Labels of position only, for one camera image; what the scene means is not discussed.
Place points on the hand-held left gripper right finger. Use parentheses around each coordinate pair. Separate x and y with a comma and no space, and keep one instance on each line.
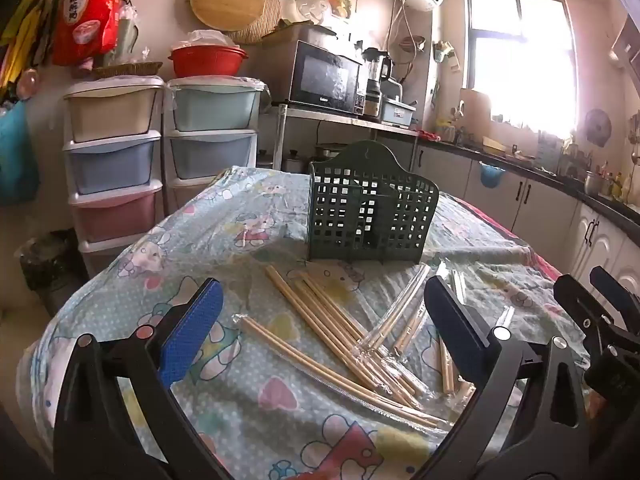
(455,325)

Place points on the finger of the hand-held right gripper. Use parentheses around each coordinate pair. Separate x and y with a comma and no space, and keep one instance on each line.
(617,292)
(582,305)

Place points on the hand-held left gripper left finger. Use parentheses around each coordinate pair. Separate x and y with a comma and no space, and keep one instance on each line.
(192,330)

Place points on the set of bamboo chopsticks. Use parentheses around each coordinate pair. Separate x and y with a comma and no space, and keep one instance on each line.
(325,320)

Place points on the green plastic utensil holder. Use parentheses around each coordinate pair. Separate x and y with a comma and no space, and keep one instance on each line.
(370,210)

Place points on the cartoon print tablecloth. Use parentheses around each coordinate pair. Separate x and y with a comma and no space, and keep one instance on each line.
(200,240)

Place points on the kitchen counter cabinets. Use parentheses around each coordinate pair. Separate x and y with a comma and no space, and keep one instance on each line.
(540,205)

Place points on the steel cup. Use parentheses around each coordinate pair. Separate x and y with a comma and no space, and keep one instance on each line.
(593,184)

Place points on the black trash bin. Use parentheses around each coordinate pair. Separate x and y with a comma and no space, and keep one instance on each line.
(52,270)

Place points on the blue hanging bin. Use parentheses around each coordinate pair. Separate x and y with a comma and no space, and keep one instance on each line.
(491,174)

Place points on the blue utensil rack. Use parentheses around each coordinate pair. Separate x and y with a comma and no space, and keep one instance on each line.
(549,152)

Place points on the drawer tower with mint top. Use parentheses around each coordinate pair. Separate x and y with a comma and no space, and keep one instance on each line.
(212,155)

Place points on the drawer tower with cream top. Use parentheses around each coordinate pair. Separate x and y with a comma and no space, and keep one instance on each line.
(110,160)

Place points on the small steel pot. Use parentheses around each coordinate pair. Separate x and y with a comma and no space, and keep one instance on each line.
(291,161)

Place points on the wooden cutting board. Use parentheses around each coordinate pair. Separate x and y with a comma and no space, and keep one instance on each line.
(475,110)

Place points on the blue plastic container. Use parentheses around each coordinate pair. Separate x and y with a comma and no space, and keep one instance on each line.
(397,112)

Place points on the blue bag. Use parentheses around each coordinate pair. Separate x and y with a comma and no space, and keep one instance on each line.
(17,155)

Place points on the metal shelf table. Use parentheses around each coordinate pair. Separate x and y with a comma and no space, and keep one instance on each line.
(320,115)

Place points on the window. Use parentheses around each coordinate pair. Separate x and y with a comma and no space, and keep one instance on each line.
(520,55)

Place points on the blender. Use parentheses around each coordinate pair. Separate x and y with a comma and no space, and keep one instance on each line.
(375,80)

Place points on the red plastic basket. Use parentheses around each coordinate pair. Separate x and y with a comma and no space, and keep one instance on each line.
(207,62)

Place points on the wicker tray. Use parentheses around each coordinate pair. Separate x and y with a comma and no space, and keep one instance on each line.
(127,70)

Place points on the black microwave oven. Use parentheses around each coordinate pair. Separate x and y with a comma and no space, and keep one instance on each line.
(325,77)

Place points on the white plastic bag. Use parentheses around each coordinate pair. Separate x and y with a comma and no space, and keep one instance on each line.
(210,39)

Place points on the round bamboo board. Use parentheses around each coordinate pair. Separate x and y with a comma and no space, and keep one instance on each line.
(225,2)

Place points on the red shopping bag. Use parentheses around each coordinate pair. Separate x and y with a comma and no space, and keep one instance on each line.
(87,15)

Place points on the yellow hanging cloths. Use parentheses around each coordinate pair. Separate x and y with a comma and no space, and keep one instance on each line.
(25,30)

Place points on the white round plastic cover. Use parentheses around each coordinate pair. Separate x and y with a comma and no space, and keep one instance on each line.
(312,7)

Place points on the round wall vent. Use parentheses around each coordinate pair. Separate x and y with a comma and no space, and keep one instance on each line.
(597,127)

